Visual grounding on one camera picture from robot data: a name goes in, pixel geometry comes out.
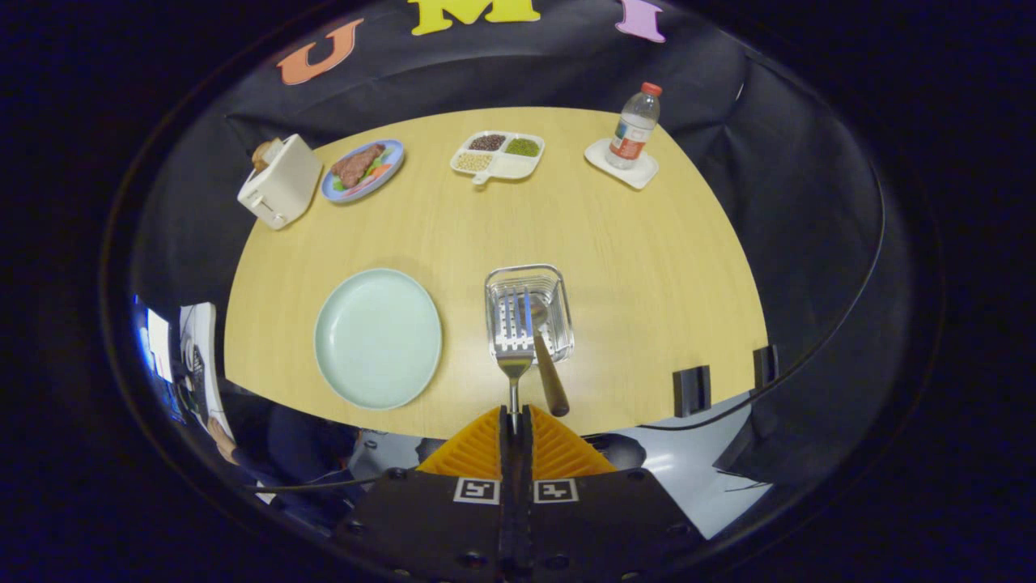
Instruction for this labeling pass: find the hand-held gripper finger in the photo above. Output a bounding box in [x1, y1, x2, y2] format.
[333, 405, 519, 583]
[518, 405, 709, 583]

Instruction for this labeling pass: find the wooden-handled metal spoon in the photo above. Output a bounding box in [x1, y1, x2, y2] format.
[522, 293, 571, 419]

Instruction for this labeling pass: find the wooden-handled metal fork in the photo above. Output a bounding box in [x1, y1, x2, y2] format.
[493, 290, 536, 435]

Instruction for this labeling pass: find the metal drainer basket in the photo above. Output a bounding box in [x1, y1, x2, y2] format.
[484, 264, 575, 367]

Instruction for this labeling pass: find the pale green plate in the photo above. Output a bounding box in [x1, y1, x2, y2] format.
[314, 268, 444, 411]

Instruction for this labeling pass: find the person's dark clothed body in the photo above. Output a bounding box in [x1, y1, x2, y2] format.
[206, 397, 422, 527]

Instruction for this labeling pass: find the white divided dish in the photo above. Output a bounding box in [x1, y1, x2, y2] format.
[450, 131, 546, 186]

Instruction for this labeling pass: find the white square coaster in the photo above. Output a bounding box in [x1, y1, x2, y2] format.
[584, 138, 660, 191]

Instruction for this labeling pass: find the blue plate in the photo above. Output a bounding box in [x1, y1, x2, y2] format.
[321, 139, 405, 203]

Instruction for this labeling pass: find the white side desk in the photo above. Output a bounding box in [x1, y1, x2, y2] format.
[180, 302, 236, 442]

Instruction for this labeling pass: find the brown steak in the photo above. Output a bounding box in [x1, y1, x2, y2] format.
[330, 143, 386, 189]

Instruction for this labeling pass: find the clear red-capped water bottle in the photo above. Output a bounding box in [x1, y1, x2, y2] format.
[605, 82, 663, 170]

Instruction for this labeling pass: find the white toaster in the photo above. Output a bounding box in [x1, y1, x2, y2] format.
[236, 134, 324, 231]

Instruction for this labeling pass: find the black backdrop cloth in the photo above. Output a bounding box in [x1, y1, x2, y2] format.
[129, 0, 915, 487]

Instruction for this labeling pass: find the computer monitor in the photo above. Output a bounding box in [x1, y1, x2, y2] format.
[134, 300, 175, 422]

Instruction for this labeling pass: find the thin black cable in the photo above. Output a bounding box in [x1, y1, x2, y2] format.
[639, 162, 887, 432]
[243, 474, 422, 495]

